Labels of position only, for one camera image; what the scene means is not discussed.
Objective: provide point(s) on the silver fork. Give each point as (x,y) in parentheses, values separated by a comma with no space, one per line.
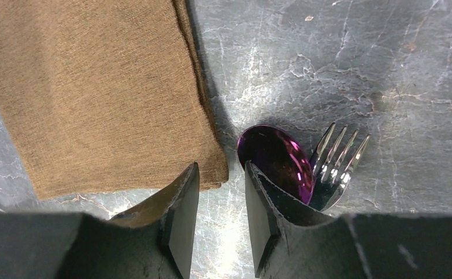
(333,167)

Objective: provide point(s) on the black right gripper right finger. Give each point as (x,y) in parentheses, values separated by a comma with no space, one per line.
(291,240)

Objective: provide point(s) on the purple spoon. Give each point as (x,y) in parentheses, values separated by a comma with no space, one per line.
(279,157)

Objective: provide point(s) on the brown cloth napkin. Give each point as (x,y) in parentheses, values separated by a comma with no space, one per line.
(101,96)

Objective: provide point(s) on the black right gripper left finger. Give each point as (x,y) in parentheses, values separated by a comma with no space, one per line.
(153,239)

